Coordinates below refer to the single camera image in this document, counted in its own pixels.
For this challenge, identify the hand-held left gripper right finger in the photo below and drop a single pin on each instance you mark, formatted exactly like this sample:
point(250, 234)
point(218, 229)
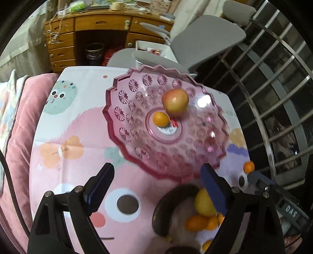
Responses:
point(215, 193)

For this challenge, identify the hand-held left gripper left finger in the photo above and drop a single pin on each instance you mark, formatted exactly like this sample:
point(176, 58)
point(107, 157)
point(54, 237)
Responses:
point(102, 185)

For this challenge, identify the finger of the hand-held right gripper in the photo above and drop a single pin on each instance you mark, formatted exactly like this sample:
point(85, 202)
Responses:
point(258, 179)

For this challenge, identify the yellow pear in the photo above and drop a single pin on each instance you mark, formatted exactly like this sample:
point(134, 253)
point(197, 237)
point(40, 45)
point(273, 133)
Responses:
point(204, 204)

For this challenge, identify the pink plastic fruit bowl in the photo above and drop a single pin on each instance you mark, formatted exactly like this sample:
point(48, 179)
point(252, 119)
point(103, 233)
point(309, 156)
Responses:
point(137, 110)

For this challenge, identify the red yellow apple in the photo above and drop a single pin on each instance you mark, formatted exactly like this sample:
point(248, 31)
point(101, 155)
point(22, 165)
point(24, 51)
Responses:
point(174, 102)

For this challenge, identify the metal window grille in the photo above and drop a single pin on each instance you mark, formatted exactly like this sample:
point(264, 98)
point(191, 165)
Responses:
point(269, 156)

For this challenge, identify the cartoon printed tablecloth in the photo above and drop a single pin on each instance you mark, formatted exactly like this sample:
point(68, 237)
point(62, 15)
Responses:
point(73, 127)

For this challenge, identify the pink plush blanket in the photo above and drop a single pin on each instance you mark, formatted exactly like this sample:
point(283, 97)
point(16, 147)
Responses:
point(19, 136)

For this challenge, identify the floral quilt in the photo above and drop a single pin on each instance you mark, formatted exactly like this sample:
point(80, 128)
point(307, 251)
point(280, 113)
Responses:
point(6, 102)

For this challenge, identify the red bag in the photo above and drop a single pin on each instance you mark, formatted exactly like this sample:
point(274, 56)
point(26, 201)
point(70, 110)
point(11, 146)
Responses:
point(111, 55)

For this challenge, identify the black mesh trash bin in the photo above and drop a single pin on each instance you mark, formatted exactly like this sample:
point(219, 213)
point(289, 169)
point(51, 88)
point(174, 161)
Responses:
point(94, 53)

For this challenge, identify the white storage box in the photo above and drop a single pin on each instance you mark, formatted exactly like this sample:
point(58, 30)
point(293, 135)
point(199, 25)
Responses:
point(168, 50)

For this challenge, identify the grey office chair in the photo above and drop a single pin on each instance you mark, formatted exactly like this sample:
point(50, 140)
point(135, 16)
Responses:
point(207, 36)

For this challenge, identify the white lace cover cloth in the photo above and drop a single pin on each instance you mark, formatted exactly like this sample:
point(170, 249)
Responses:
point(22, 48)

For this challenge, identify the wooden desk with drawers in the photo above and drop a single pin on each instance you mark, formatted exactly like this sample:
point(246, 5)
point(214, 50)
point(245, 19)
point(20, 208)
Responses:
point(102, 22)

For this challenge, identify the wooden cup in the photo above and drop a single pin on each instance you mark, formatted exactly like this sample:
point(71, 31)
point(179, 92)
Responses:
point(117, 6)

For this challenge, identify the green tissue packet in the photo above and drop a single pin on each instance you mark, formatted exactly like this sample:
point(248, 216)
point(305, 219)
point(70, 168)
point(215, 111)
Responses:
point(77, 6)

